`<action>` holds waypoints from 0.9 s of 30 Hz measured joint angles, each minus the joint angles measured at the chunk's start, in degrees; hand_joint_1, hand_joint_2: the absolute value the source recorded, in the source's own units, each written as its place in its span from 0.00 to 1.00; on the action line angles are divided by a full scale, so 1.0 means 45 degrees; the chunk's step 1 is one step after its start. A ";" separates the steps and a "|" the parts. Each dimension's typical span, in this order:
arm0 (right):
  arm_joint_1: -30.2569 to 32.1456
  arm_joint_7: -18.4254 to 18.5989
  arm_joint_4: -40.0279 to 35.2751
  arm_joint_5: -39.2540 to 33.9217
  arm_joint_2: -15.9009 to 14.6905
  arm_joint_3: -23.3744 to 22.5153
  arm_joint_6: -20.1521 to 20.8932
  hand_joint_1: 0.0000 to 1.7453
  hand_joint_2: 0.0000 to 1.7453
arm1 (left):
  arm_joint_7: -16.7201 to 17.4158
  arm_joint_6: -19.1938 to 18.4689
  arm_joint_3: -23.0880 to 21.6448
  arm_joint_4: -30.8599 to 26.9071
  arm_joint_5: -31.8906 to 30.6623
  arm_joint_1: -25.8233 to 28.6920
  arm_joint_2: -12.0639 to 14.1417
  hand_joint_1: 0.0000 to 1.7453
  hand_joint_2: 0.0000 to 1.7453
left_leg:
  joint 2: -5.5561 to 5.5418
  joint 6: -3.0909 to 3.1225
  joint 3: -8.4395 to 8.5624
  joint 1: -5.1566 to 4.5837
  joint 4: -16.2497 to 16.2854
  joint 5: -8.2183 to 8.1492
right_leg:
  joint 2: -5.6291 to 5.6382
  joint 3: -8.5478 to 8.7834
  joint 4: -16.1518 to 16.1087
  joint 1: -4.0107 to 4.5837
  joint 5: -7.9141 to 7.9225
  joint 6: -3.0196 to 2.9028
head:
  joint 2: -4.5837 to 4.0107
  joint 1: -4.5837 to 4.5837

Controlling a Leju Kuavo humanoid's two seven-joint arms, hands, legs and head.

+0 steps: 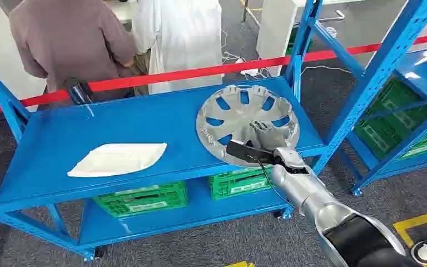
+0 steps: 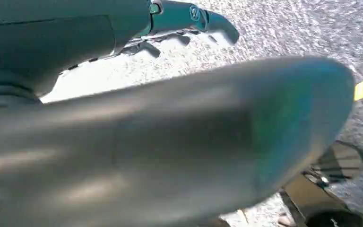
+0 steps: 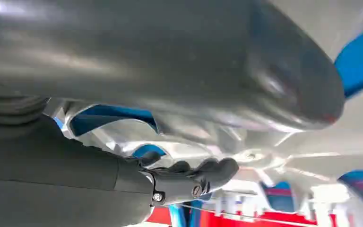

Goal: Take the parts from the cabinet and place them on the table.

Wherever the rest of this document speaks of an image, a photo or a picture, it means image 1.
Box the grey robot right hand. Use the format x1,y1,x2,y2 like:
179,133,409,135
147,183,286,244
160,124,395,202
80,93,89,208
249,120,290,151

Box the silver car hubcap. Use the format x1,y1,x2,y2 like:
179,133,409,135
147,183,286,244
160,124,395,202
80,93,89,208
196,85,300,169

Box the white pillar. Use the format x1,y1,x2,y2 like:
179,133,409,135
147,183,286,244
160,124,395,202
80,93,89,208
256,0,299,77

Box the red barrier tape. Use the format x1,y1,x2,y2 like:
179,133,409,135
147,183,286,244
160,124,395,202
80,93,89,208
0,32,427,117

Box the person in white coat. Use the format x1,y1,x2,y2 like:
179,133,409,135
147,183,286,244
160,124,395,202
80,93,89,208
131,0,224,95

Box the large blue shelf rack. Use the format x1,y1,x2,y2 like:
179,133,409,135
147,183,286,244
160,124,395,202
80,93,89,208
0,0,427,263

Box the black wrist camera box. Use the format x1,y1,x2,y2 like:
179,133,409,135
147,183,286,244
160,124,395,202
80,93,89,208
226,139,284,167

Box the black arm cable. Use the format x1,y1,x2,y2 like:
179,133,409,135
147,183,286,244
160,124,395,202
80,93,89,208
252,156,295,209

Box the white floor cables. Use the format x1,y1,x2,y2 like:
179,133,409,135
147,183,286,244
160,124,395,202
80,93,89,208
221,31,351,81

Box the metal tube frame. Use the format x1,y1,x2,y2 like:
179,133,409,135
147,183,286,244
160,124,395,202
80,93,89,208
240,0,347,29

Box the black barrier post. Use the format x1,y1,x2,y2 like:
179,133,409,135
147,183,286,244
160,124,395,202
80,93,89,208
63,77,94,106

